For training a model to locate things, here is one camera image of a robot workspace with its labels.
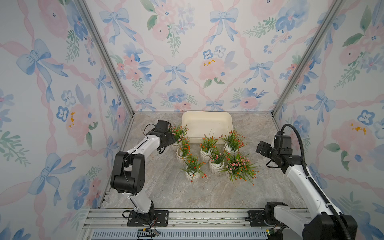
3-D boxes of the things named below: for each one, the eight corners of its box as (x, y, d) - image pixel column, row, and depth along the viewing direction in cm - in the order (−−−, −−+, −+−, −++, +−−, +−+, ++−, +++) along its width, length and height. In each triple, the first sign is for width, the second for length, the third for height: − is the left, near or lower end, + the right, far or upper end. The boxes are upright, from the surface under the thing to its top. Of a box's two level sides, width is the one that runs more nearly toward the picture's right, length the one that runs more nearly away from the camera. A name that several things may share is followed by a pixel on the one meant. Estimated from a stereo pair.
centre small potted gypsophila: (209, 174, 90) (211, 163, 79) (208, 159, 96) (210, 148, 85) (222, 174, 90) (226, 163, 79) (220, 159, 96) (224, 148, 85)
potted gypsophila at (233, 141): (217, 149, 101) (220, 135, 89) (224, 141, 106) (228, 127, 93) (233, 161, 96) (239, 147, 84) (240, 151, 101) (247, 137, 88)
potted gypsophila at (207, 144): (196, 158, 96) (197, 147, 85) (205, 142, 104) (206, 129, 93) (208, 163, 94) (209, 152, 83) (216, 146, 102) (218, 134, 91)
